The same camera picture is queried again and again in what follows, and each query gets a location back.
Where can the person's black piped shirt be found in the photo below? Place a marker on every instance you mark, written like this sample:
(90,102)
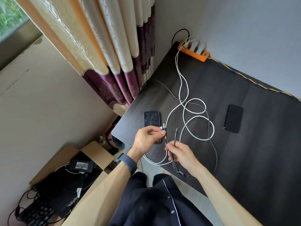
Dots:
(150,204)

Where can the black computer keyboard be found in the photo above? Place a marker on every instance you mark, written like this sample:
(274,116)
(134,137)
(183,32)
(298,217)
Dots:
(38,215)

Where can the person's right forearm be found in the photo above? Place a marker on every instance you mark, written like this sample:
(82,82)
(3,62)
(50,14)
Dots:
(225,200)

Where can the glass window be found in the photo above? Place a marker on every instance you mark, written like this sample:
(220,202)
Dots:
(11,18)

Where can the person's right thumb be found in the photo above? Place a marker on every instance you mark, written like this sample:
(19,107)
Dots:
(178,145)

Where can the orange power strip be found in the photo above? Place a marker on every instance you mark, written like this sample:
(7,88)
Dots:
(199,56)

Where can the white charger plug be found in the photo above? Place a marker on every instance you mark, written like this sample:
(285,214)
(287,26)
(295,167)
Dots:
(202,48)
(190,45)
(196,47)

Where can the clean black smartphone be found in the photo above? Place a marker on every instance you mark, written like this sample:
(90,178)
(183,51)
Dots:
(233,118)

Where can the dark blue wrist watch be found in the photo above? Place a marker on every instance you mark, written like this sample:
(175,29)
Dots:
(127,162)

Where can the cream and maroon curtain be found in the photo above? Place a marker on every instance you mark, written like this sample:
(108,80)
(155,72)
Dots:
(94,44)

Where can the smartphone with smudged screen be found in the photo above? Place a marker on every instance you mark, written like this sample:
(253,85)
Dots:
(151,118)

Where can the brown cardboard box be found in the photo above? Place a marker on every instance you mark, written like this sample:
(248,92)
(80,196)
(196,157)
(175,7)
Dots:
(96,150)

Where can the person's left thumb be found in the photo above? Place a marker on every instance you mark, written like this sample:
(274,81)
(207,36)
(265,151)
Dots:
(158,135)

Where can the person's right hand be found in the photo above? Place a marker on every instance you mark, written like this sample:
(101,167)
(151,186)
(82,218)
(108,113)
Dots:
(185,158)

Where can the black power adapter brick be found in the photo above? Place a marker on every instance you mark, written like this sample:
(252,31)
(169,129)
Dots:
(82,165)

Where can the person's left hand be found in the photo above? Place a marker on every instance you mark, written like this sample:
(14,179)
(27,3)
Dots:
(143,142)

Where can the black bag in box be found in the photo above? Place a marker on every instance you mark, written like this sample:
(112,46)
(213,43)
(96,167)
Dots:
(61,188)

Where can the pink round object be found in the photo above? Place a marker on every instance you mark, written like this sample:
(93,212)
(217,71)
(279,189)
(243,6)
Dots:
(112,136)

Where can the small black printed box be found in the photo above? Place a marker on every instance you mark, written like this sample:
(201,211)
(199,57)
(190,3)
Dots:
(113,165)

